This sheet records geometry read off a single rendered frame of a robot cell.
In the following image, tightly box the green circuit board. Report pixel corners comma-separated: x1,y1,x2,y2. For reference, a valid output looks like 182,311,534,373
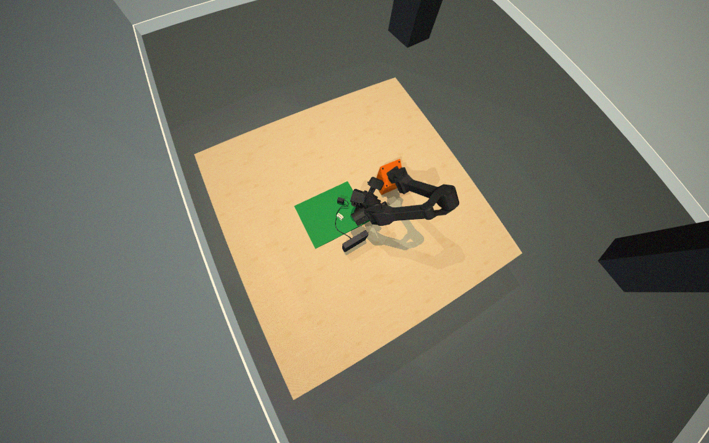
294,181,370,249

